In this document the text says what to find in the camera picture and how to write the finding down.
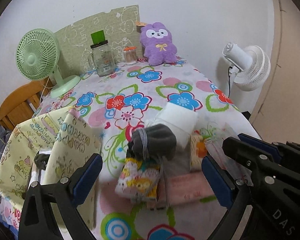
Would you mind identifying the glass mason jar mug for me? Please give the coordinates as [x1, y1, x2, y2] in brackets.
[88, 40, 116, 77]

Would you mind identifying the floral tablecloth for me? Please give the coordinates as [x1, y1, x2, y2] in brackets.
[31, 60, 257, 239]

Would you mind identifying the green cup on jar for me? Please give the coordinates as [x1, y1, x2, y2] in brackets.
[90, 30, 106, 45]

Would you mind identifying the yellow cartoon tissue pack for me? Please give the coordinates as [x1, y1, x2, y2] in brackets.
[115, 157, 161, 202]

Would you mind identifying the wooden bed headboard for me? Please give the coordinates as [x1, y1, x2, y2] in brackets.
[0, 77, 53, 131]

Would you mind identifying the green desk fan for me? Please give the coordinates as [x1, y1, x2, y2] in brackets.
[15, 28, 81, 98]

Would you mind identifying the white cloth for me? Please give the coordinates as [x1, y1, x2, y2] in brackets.
[146, 102, 198, 149]

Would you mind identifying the yellow cartoon storage box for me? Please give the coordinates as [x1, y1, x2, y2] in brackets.
[0, 107, 101, 229]

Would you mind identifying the toothpick jar orange lid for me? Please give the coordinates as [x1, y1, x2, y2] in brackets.
[123, 47, 138, 65]

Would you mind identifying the green tissue pack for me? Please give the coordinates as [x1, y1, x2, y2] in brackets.
[190, 134, 207, 172]

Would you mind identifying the white standing fan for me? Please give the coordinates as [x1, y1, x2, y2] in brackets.
[222, 42, 271, 92]

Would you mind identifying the clear plastic bag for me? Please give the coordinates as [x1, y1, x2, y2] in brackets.
[202, 123, 253, 186]

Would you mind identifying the dark grey sock bundle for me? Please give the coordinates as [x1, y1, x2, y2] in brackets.
[126, 124, 177, 160]

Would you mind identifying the purple plush bunny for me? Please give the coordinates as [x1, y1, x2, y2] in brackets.
[140, 22, 178, 66]

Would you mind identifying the green patterned wall mat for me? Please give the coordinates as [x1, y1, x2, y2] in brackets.
[55, 5, 142, 77]

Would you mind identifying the pink tissue pack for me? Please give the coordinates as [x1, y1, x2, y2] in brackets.
[154, 172, 216, 209]

